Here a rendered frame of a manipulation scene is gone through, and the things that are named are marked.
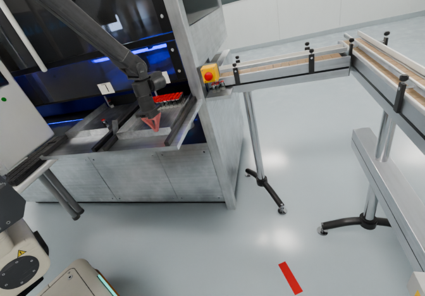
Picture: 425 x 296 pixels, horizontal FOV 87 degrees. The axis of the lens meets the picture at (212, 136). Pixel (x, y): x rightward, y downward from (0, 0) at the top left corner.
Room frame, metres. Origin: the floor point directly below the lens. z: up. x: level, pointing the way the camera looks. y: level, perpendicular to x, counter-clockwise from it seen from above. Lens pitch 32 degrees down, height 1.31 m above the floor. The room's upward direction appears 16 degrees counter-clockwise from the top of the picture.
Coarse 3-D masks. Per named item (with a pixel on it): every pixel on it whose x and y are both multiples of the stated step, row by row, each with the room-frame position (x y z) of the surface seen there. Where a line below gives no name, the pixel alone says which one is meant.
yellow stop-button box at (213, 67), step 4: (208, 64) 1.11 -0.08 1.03; (212, 64) 1.08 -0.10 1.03; (216, 64) 1.08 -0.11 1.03; (204, 68) 1.05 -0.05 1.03; (208, 68) 1.05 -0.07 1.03; (212, 68) 1.04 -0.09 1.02; (216, 68) 1.06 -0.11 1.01; (204, 72) 1.05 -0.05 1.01; (212, 72) 1.04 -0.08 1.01; (216, 72) 1.04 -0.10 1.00; (216, 76) 1.04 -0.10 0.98; (204, 80) 1.06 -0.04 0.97; (212, 80) 1.04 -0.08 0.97; (216, 80) 1.04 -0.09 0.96
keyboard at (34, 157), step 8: (48, 144) 1.18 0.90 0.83; (40, 152) 1.10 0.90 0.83; (24, 160) 1.07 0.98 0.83; (32, 160) 1.03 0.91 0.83; (40, 160) 1.02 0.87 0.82; (16, 168) 0.99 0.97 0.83; (24, 168) 0.97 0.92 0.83; (32, 168) 0.97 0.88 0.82; (8, 176) 0.93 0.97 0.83; (16, 176) 0.91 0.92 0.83; (24, 176) 0.91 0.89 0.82; (16, 184) 0.87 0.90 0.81
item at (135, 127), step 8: (192, 96) 1.11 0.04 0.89; (184, 104) 0.99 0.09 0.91; (136, 112) 1.06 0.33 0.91; (168, 112) 1.02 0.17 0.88; (176, 112) 1.00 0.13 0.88; (128, 120) 0.98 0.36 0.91; (136, 120) 1.03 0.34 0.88; (152, 120) 0.98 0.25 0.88; (160, 120) 0.96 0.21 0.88; (168, 120) 0.93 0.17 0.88; (176, 120) 0.87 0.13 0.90; (120, 128) 0.91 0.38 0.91; (128, 128) 0.96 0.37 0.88; (136, 128) 0.94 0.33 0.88; (144, 128) 0.92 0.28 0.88; (160, 128) 0.81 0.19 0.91; (168, 128) 0.80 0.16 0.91; (120, 136) 0.88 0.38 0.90; (128, 136) 0.86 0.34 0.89; (136, 136) 0.85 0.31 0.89; (144, 136) 0.84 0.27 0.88; (152, 136) 0.83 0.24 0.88
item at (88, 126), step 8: (104, 104) 1.36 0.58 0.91; (128, 104) 1.30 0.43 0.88; (136, 104) 1.22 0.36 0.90; (96, 112) 1.28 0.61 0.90; (104, 112) 1.29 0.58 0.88; (112, 112) 1.25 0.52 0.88; (120, 112) 1.22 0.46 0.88; (88, 120) 1.20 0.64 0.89; (96, 120) 1.19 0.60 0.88; (72, 128) 1.10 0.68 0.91; (80, 128) 1.13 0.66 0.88; (88, 128) 1.11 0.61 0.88; (96, 128) 1.08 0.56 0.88; (104, 128) 0.97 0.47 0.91; (72, 136) 1.04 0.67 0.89; (80, 136) 1.03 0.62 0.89; (88, 136) 1.01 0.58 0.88
